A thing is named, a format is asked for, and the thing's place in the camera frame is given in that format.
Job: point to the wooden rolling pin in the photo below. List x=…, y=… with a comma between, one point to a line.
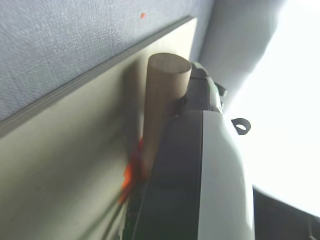
x=165, y=85

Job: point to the orange clay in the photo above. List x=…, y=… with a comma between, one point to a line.
x=128, y=175

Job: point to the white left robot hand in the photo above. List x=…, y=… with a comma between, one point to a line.
x=220, y=175

